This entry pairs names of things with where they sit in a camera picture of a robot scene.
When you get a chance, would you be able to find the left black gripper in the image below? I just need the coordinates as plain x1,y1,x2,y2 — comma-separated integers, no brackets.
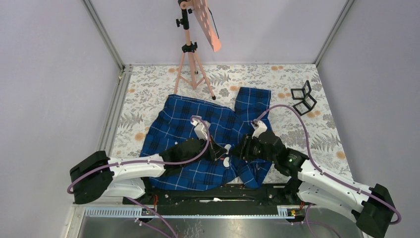
182,134,227,168

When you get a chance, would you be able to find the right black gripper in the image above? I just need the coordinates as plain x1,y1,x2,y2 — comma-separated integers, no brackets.
228,133,276,164

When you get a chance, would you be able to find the blue plaid shirt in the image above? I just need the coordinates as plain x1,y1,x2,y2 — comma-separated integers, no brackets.
140,87,271,191

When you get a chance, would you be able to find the black jewelry box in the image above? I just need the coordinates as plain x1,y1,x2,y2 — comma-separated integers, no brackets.
293,94,317,116

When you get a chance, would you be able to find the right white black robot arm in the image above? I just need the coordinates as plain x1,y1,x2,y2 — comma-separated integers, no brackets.
231,131,395,238

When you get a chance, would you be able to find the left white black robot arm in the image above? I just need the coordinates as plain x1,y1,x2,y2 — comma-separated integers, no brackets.
67,138,231,204

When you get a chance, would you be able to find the floral table mat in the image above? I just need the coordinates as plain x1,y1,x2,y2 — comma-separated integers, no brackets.
111,64,353,179

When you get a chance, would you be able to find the pink tripod stand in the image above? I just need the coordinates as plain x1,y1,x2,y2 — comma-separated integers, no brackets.
174,0,216,100

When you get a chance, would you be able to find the pink perforated board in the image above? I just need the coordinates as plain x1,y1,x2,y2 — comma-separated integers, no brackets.
192,0,222,52

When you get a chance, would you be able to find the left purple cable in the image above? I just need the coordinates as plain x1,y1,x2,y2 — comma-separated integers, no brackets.
67,116,211,238

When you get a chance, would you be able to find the purple cable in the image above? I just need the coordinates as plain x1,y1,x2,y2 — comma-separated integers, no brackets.
67,116,211,238
252,104,403,238

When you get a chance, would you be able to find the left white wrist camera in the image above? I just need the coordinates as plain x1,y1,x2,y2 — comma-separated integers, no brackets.
191,118,210,140

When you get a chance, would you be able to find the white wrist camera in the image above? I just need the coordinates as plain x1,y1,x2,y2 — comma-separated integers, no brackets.
252,120,267,138
191,118,210,140

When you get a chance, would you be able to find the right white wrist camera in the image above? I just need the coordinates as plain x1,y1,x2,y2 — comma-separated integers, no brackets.
252,120,267,138

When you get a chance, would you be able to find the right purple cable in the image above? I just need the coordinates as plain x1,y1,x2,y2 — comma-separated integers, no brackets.
252,104,403,238

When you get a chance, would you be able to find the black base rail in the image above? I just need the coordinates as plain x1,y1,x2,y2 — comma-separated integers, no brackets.
123,183,308,218

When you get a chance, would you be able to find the grey slotted cable duct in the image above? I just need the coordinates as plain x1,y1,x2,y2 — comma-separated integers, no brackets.
85,205,296,220

